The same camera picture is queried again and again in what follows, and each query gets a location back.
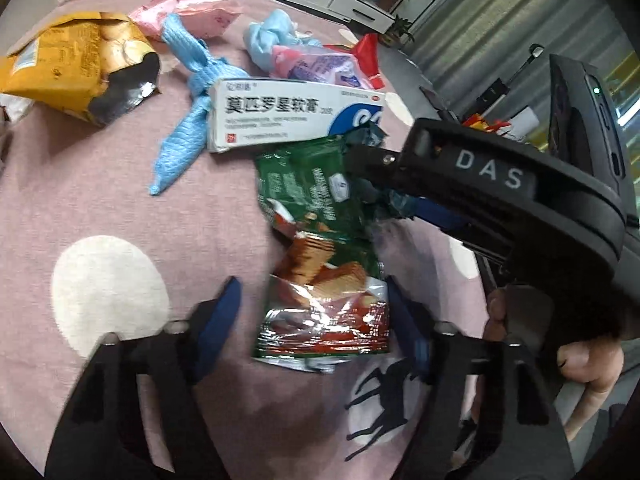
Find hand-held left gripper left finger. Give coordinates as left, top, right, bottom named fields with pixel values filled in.
left=44, top=276, right=244, bottom=480

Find white medicine box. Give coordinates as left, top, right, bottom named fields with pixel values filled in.
left=206, top=77, right=387, bottom=154

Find red snack packet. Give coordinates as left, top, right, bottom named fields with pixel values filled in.
left=325, top=32, right=386, bottom=91

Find small potted floor plant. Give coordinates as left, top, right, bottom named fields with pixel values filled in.
left=380, top=15, right=416, bottom=48

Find orange paper bag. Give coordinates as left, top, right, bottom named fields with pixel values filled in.
left=462, top=114, right=513, bottom=136

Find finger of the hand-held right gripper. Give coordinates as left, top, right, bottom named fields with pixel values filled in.
left=387, top=192, right=471, bottom=237
left=342, top=142, right=416, bottom=197

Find yellow chip bag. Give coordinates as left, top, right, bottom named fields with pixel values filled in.
left=0, top=11, right=163, bottom=128

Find light blue plastic bag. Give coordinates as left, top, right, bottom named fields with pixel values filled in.
left=243, top=9, right=321, bottom=78

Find pink clear snack packet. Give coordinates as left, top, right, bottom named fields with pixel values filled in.
left=270, top=44, right=371, bottom=88

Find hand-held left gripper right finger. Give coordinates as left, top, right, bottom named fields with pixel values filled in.
left=384, top=275, right=577, bottom=480

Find person's right hand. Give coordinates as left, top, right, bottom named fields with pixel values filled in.
left=482, top=284, right=626, bottom=443

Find green biscuit wrapper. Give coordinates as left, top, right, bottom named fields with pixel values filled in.
left=251, top=127, right=393, bottom=373

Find blue knit cloth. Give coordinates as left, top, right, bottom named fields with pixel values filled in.
left=148, top=12, right=231, bottom=197

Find grey curtain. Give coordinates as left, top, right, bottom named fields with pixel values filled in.
left=415, top=0, right=626, bottom=126

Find pink plastic bag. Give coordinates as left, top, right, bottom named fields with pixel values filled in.
left=127, top=0, right=246, bottom=43

